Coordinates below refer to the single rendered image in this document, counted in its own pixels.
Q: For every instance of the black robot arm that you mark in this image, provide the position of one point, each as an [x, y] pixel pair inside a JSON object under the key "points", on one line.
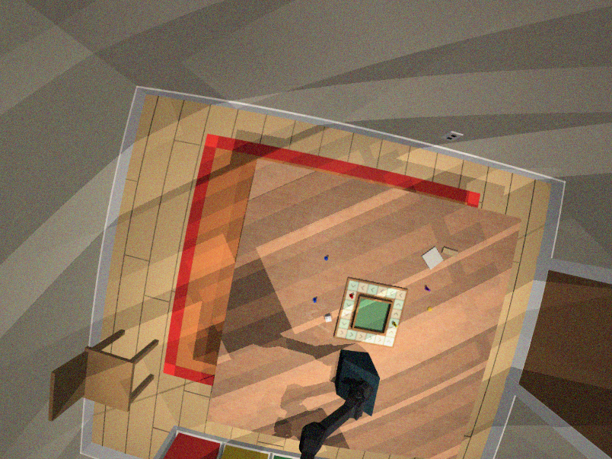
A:
{"points": [[314, 434]]}

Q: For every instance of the tan rectangular block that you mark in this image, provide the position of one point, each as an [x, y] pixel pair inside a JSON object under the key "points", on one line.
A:
{"points": [[450, 252]]}

